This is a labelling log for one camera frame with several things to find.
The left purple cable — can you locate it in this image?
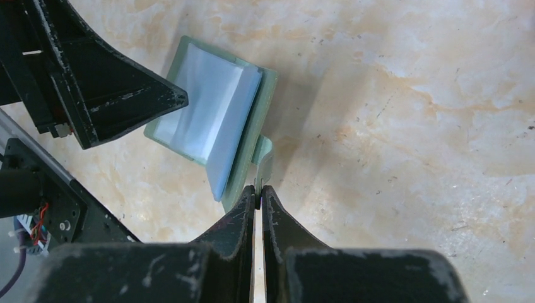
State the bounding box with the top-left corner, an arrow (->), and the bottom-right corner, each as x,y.
0,246 -> 28,298

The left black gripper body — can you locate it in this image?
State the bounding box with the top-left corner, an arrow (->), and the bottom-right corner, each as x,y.
1,1 -> 73,138

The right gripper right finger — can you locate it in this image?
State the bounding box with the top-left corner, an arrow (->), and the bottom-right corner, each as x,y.
261,186 -> 469,302

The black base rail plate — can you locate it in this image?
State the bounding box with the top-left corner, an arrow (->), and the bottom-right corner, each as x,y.
1,112 -> 138,256

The green card holder wallet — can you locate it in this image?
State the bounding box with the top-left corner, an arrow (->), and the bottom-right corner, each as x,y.
144,36 -> 278,211

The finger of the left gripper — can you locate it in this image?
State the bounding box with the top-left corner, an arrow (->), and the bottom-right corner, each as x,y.
23,1 -> 188,150

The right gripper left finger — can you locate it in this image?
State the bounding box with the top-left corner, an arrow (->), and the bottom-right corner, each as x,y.
25,186 -> 256,302

